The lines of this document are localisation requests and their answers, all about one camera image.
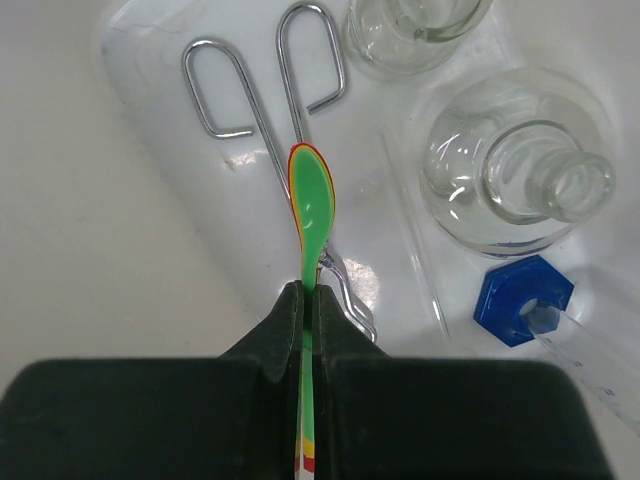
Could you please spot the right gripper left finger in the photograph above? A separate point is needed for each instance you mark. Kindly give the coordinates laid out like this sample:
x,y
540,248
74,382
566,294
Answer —
x,y
265,394

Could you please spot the glass stirring rod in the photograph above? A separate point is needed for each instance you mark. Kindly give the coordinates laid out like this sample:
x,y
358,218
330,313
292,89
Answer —
x,y
418,255

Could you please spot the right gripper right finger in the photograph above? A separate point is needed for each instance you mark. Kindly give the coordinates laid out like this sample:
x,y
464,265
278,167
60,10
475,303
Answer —
x,y
343,387

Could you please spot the white plastic bin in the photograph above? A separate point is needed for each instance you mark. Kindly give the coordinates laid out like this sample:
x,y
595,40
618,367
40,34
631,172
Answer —
x,y
127,230

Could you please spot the glass funnel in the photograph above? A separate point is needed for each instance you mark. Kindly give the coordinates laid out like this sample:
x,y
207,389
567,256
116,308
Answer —
x,y
516,161

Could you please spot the blue handled brush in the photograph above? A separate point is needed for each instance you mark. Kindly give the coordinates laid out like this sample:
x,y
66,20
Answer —
x,y
527,300

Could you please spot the small glass beaker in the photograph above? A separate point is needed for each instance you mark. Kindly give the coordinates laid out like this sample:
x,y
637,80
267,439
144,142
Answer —
x,y
390,39

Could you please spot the green plastic spatula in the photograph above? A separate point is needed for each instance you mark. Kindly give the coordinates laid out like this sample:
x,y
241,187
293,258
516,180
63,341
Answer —
x,y
313,206

